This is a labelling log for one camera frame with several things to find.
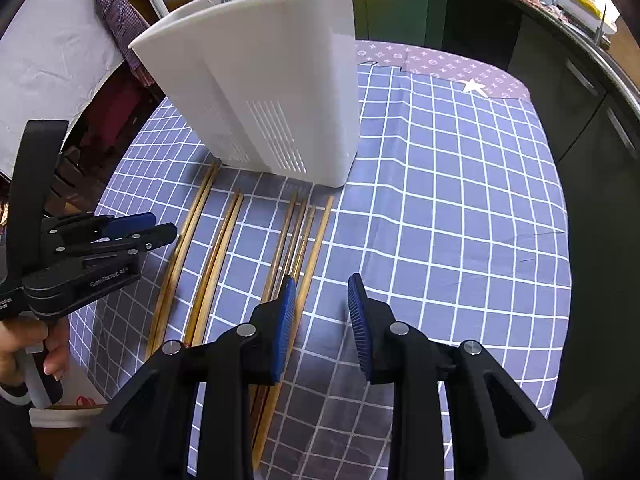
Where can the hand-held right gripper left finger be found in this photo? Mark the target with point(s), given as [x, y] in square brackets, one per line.
[284, 332]

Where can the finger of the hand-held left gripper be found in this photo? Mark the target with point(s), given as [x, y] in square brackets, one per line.
[160, 234]
[135, 224]

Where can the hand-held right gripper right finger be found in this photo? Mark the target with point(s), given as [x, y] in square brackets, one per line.
[358, 332]

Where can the row of wooden chopsticks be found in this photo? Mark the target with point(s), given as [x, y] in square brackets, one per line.
[216, 260]

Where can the person's left hand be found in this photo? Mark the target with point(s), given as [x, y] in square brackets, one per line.
[20, 345]

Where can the dark wooden chair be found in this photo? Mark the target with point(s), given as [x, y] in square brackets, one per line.
[75, 180]

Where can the white plastic bag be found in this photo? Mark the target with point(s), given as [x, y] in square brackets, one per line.
[75, 390]

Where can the red garment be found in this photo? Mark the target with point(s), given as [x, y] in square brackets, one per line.
[125, 115]

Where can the blue grid tablecloth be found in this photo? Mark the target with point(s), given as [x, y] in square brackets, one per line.
[450, 210]

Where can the white sheet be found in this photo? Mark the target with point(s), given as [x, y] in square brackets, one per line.
[45, 60]

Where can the purple checked apron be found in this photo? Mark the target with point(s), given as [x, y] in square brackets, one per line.
[117, 10]

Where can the purple patterned cloth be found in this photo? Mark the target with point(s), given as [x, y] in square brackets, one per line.
[440, 62]

